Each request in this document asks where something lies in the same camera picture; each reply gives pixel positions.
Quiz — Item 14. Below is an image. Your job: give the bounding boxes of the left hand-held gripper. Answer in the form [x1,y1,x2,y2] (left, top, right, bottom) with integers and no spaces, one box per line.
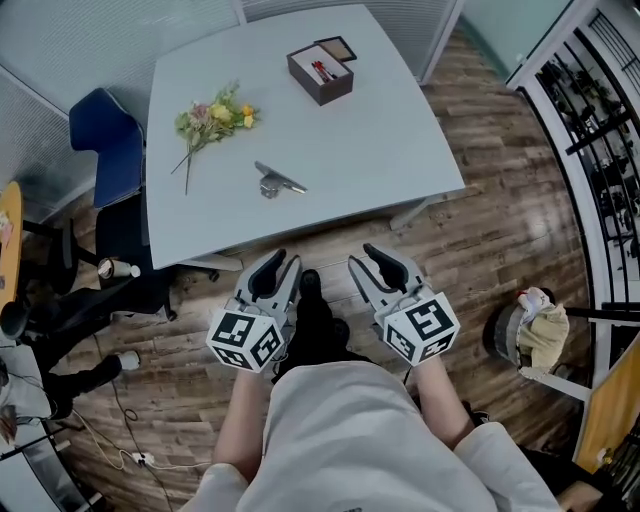
[205,248,304,374]

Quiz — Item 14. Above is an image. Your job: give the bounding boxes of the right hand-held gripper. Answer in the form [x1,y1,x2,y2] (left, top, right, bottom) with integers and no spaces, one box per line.
[347,242,462,368]

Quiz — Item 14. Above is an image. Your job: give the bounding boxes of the grey metal object stand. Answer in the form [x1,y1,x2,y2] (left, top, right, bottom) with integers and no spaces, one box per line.
[253,160,309,201]

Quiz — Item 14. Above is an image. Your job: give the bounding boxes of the person's left forearm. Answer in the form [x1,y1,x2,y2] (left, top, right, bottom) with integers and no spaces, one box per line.
[211,367,275,484]

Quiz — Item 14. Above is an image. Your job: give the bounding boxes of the person's right forearm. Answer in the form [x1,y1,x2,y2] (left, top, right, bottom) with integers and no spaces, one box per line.
[408,355,477,452]

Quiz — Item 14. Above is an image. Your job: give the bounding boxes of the person's black trouser legs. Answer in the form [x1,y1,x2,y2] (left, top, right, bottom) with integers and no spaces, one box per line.
[287,268,381,374]

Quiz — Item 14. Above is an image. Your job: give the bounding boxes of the grey table leg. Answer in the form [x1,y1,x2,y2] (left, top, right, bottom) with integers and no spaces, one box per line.
[388,194,442,232]

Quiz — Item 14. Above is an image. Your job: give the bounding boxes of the grey bin with cloth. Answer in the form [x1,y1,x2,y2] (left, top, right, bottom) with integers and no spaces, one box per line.
[481,286,572,375]

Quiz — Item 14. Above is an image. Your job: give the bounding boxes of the paper cup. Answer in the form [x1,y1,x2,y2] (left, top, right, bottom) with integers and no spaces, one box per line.
[96,256,142,280]

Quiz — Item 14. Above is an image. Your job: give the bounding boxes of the person's white shirt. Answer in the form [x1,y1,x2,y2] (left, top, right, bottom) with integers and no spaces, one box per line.
[178,361,562,512]

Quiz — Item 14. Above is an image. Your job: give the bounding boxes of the yellow and pink flower bouquet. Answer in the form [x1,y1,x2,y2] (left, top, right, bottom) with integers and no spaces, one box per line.
[170,78,262,197]

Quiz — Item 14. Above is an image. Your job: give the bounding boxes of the dark brown open box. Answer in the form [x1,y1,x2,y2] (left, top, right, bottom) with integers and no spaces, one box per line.
[285,43,356,108]

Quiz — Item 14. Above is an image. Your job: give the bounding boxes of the red pens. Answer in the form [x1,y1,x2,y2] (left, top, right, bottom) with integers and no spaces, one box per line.
[309,59,340,84]

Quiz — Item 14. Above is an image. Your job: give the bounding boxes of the blue chair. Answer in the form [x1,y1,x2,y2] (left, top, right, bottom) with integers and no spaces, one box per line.
[67,87,148,210]

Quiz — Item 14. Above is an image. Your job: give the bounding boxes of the dark brown box lid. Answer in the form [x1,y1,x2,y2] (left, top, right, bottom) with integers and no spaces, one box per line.
[313,35,359,64]

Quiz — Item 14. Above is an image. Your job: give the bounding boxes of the white shelf rack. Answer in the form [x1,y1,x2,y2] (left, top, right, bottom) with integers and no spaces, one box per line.
[505,0,640,401]

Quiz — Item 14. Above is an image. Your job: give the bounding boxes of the yellow partition board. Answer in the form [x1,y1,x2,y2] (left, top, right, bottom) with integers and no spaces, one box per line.
[571,333,640,476]

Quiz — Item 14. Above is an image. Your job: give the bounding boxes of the yellow round table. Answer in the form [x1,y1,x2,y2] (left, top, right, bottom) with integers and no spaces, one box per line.
[0,180,25,312]

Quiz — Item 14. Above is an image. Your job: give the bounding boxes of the black cable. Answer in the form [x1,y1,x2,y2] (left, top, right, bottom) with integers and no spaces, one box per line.
[107,369,174,501]

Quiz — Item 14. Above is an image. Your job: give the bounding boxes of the white cable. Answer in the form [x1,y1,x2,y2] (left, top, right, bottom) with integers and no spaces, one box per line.
[69,407,214,472]

